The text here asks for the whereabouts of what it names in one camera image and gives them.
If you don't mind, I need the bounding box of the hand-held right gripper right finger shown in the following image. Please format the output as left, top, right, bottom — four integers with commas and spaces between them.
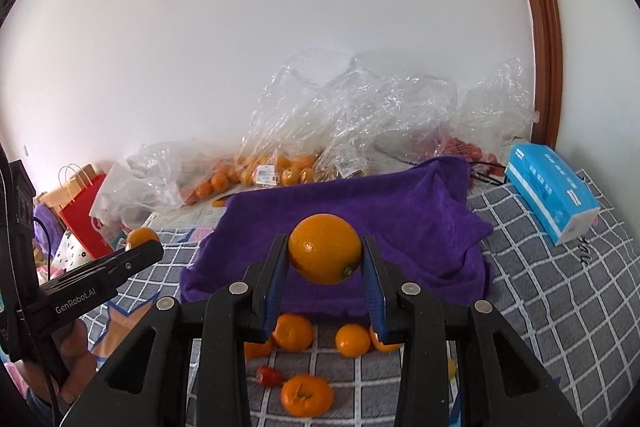
361, 234, 583, 427

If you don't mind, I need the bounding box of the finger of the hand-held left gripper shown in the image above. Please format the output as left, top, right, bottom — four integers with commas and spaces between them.
80, 240, 165, 284

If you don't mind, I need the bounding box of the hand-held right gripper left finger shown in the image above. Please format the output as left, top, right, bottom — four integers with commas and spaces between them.
60, 234, 291, 427

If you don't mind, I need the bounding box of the mandarin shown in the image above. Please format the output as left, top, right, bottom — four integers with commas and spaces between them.
281, 373, 334, 418
369, 326, 403, 354
335, 323, 372, 359
243, 339, 275, 359
271, 313, 315, 352

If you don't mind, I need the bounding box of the large orange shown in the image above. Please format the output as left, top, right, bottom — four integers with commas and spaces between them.
288, 213, 363, 286

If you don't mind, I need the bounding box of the pile of bagged red fruits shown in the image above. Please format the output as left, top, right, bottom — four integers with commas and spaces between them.
439, 136, 498, 164

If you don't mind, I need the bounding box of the person's left hand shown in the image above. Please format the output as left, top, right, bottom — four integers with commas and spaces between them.
22, 319, 99, 403

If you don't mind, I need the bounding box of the white plastic bag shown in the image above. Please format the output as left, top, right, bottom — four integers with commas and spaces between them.
90, 159, 161, 230

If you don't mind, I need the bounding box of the red paper bag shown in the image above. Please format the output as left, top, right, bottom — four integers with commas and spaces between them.
59, 173, 113, 259

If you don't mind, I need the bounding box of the small red fruit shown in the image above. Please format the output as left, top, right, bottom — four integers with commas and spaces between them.
256, 366, 284, 388

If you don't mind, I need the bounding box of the purple cloth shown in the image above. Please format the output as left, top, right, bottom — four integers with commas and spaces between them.
32, 204, 63, 268

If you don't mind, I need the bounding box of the kraft paper bag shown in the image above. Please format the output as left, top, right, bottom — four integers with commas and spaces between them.
39, 163, 101, 208

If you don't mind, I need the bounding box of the clear plastic bag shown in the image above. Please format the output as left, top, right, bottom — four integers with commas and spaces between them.
315, 57, 458, 180
127, 141, 246, 208
435, 57, 538, 168
235, 52, 351, 188

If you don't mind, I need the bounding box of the purple towel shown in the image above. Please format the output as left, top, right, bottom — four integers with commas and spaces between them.
180, 158, 496, 320

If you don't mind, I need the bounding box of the pile of bagged mandarins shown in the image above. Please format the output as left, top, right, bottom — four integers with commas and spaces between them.
182, 172, 242, 204
237, 154, 318, 186

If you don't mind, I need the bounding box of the grey checked printed blanket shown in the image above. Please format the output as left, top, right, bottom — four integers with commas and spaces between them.
80, 172, 638, 427

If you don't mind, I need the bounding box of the blue tissue box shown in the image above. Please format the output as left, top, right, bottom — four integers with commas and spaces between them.
504, 143, 601, 247

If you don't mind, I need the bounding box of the brown wooden door frame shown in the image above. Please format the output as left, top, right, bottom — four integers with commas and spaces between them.
497, 0, 566, 150

